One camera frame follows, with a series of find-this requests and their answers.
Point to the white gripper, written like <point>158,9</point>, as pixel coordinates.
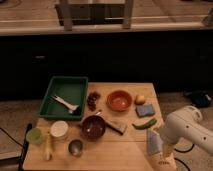
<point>167,150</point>

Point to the grey towel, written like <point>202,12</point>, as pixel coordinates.
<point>154,142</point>

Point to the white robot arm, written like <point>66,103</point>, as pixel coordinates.
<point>184,123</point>

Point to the orange red bowl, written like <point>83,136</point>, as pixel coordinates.
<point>119,100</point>

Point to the dark maroon bowl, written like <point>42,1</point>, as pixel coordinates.
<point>93,127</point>

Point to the green pepper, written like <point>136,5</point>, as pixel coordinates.
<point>146,125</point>

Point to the blue sponge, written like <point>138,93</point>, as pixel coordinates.
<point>145,110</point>

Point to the small yellow fruit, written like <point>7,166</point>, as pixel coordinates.
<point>140,99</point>

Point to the dark object on floor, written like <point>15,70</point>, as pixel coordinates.
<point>200,99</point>

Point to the bunch of dark grapes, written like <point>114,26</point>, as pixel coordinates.
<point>92,99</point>

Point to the small metal cup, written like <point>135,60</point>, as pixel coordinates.
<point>75,147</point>

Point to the white round container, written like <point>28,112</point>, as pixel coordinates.
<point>59,130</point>

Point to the green plastic tray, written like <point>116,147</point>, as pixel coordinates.
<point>72,90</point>

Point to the yellow banana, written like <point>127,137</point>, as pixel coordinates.
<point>48,148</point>

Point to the light green cup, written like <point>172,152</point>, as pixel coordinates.
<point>34,136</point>

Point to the wooden stool frame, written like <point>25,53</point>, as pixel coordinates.
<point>71,13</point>

